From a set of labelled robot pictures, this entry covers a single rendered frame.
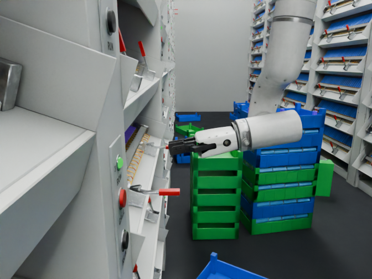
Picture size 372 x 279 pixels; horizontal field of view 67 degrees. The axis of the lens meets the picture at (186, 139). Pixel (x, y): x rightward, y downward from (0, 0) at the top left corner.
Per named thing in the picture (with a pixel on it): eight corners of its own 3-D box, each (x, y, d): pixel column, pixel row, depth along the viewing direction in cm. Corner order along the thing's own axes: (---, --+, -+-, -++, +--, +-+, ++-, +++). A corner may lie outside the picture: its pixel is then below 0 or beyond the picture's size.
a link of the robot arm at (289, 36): (259, 24, 77) (240, 132, 85) (280, 14, 62) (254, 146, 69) (292, 29, 78) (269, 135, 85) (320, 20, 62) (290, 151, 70)
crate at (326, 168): (329, 196, 163) (326, 191, 170) (334, 164, 158) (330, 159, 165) (275, 192, 169) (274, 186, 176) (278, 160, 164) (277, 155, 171)
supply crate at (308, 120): (296, 118, 139) (298, 102, 136) (324, 127, 119) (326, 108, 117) (239, 120, 133) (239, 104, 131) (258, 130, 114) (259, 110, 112)
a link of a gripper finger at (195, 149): (205, 153, 66) (187, 151, 70) (223, 143, 71) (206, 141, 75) (203, 149, 66) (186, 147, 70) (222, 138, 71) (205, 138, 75)
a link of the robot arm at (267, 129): (241, 114, 77) (249, 122, 68) (288, 106, 77) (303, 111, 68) (244, 144, 79) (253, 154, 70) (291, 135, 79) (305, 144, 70)
